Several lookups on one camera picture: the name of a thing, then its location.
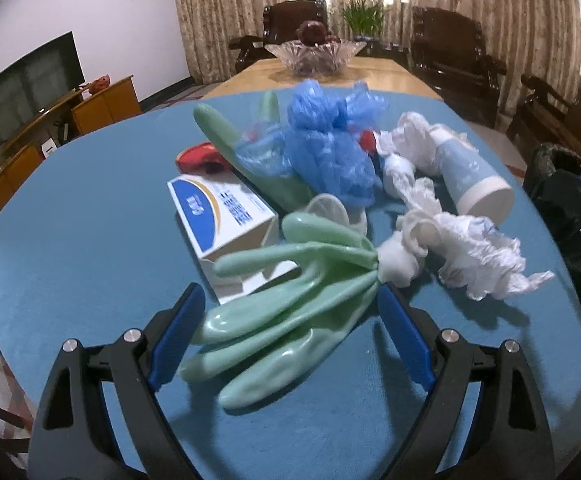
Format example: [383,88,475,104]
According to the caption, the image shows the light blue paper cup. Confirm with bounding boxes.
[428,125,515,226]

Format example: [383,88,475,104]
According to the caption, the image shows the white tissue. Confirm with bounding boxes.
[375,112,476,198]
[377,174,554,301]

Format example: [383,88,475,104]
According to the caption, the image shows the green rubber glove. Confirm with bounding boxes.
[193,90,317,214]
[179,212,379,411]

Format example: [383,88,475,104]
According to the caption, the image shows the red mesh packaging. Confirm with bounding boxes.
[359,130,376,154]

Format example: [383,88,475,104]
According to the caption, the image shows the blue plastic bag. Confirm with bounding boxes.
[235,78,391,208]

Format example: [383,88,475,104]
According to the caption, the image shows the white blue medicine box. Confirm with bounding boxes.
[167,171,297,304]

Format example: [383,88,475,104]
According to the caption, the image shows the red snack bag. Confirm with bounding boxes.
[176,142,232,174]

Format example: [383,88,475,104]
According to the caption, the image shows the dark wooden sofa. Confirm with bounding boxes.
[507,74,581,162]

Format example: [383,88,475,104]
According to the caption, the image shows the blue table cloth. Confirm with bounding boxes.
[0,102,581,479]

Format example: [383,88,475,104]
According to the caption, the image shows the beige patterned curtains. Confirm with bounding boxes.
[176,0,581,119]

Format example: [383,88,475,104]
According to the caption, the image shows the right dark wooden armchair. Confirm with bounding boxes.
[410,6,507,128]

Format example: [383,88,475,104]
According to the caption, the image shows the dark wooden armchair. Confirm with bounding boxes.
[228,0,327,74]
[410,6,507,128]

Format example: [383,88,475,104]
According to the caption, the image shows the green potted plant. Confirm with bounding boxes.
[341,0,385,38]

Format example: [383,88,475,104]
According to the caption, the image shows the glass fruit bowl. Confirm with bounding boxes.
[264,40,367,78]

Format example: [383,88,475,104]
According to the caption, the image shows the white router box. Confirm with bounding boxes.
[41,138,58,158]

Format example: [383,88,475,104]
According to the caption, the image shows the dark red fruit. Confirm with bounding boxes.
[296,21,341,47]

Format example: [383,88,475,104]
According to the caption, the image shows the orange wooden tv cabinet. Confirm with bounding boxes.
[0,76,141,212]

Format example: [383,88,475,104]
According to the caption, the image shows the black flat television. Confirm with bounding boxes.
[0,32,85,145]

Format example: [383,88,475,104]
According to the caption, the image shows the left dark wooden armchair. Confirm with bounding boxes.
[228,0,327,74]

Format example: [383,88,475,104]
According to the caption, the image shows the red ornament on cabinet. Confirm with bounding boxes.
[88,75,110,96]

